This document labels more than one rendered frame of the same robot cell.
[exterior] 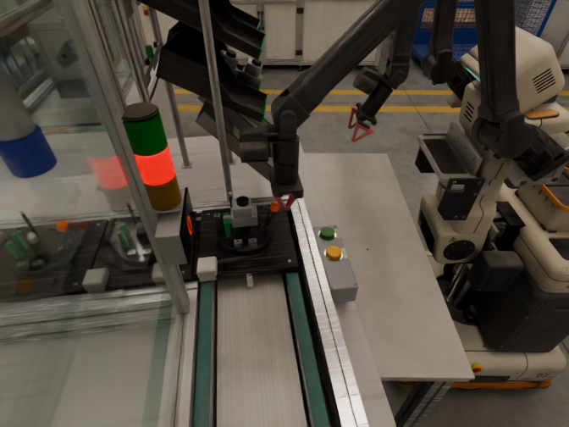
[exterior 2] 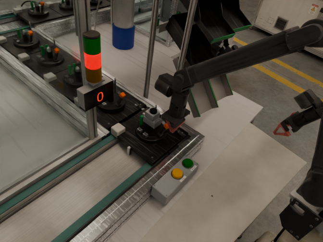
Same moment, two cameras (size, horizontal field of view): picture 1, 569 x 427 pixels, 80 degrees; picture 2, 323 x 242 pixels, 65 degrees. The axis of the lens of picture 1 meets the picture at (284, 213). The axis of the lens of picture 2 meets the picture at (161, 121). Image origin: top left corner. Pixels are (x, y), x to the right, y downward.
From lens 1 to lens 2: 0.46 m
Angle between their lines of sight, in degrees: 30
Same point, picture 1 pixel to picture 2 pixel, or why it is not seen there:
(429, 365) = not seen: outside the picture
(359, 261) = (198, 196)
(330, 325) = (131, 198)
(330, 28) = not seen: outside the picture
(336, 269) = (167, 181)
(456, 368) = not seen: outside the picture
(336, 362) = (113, 212)
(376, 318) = (167, 226)
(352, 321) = (155, 215)
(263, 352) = (99, 182)
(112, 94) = (81, 22)
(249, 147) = (160, 83)
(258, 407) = (72, 197)
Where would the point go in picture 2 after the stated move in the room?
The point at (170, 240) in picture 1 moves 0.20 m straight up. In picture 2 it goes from (80, 94) to (74, 34)
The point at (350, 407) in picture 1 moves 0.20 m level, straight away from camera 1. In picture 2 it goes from (93, 231) to (157, 220)
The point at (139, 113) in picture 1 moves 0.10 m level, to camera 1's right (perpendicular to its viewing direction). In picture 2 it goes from (89, 34) to (108, 50)
